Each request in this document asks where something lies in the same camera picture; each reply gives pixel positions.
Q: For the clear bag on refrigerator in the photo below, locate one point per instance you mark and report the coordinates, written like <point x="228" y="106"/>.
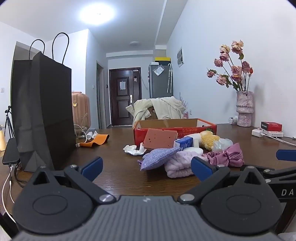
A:
<point x="158" y="70"/>

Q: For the pink suitcase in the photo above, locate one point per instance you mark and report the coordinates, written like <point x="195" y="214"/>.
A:
<point x="81" y="109"/>

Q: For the pink wall sticker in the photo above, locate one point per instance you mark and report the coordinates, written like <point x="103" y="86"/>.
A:
<point x="185" y="102"/>

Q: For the purple towel headband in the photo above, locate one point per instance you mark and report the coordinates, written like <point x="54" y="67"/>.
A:
<point x="178" y="165"/>

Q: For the pink satin scrunchie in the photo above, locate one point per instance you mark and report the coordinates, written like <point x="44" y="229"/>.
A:
<point x="229" y="155"/>

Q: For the grey sliding door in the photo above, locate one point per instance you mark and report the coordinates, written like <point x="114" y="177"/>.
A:
<point x="99" y="97"/>

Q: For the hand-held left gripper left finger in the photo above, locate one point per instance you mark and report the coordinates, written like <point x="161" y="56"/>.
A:
<point x="93" y="166"/>

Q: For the ceiling lamp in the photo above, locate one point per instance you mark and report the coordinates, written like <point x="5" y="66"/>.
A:
<point x="97" y="14"/>

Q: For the yellow box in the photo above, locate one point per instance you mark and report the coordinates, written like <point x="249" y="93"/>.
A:
<point x="161" y="58"/>

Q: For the black tripod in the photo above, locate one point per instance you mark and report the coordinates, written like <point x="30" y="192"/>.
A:
<point x="8" y="120"/>

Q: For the small white bottle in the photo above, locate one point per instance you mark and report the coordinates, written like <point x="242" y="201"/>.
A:
<point x="92" y="134"/>

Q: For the wooden chair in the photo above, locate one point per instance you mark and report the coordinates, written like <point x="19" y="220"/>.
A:
<point x="151" y="113"/>

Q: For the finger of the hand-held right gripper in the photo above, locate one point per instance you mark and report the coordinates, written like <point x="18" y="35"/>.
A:
<point x="286" y="154"/>
<point x="277" y="173"/>

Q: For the dried pink roses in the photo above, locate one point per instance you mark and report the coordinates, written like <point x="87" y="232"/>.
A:
<point x="235" y="69"/>

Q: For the pink vase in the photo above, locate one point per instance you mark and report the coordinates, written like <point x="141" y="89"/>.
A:
<point x="244" y="109"/>

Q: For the white paper notice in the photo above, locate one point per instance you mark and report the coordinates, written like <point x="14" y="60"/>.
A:
<point x="122" y="85"/>

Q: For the beige jacket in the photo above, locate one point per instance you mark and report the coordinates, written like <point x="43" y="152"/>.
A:
<point x="166" y="107"/>

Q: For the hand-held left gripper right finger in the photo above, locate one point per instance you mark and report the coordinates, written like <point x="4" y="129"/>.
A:
<point x="201" y="168"/>

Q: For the orange cardboard box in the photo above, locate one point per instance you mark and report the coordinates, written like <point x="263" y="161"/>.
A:
<point x="196" y="128"/>

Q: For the white umbrella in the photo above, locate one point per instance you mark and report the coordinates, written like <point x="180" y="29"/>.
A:
<point x="169" y="76"/>

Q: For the black paper bag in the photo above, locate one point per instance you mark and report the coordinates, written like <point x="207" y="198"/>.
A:
<point x="41" y="111"/>

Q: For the wall poster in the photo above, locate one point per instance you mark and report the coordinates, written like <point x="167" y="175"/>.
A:
<point x="180" y="58"/>

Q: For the white tissue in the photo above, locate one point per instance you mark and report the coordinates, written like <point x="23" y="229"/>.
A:
<point x="134" y="150"/>

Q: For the grey refrigerator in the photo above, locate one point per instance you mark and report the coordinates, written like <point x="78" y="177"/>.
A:
<point x="159" y="85"/>

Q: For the dark brown door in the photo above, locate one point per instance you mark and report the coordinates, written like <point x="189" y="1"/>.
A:
<point x="124" y="104"/>

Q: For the purple sachet bag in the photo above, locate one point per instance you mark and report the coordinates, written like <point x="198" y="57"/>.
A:
<point x="155" y="157"/>

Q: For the black power bank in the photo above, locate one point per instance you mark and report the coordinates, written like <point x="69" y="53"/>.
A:
<point x="10" y="151"/>

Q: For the white pill bottle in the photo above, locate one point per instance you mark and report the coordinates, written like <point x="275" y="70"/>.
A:
<point x="233" y="120"/>

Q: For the clear glass cup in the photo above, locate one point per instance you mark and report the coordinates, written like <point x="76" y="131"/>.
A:
<point x="81" y="132"/>

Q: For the blue white small carton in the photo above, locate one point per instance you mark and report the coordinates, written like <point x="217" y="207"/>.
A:
<point x="183" y="141"/>

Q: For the clear plastic bag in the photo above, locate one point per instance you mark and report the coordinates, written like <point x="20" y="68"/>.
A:
<point x="222" y="144"/>

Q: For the red box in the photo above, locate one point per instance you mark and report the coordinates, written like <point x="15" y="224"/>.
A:
<point x="271" y="126"/>

